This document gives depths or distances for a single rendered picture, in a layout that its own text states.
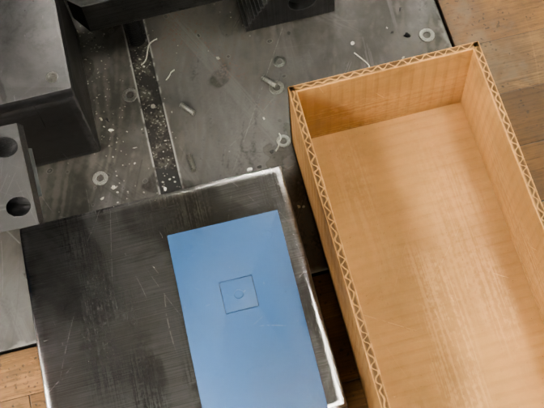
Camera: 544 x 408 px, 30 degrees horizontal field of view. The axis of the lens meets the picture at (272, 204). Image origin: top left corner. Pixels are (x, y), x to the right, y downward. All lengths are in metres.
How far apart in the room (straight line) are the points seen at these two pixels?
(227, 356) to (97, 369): 0.08
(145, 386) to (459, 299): 0.20
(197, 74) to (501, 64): 0.21
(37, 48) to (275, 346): 0.23
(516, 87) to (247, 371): 0.27
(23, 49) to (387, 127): 0.24
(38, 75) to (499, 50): 0.31
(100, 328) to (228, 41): 0.22
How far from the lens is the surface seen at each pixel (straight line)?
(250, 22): 0.71
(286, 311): 0.61
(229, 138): 0.68
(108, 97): 0.71
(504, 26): 0.73
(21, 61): 0.63
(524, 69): 0.71
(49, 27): 0.64
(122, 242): 0.64
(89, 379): 0.61
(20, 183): 0.43
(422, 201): 0.65
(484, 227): 0.65
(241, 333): 0.60
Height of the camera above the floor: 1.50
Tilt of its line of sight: 66 degrees down
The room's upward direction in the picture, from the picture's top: 8 degrees counter-clockwise
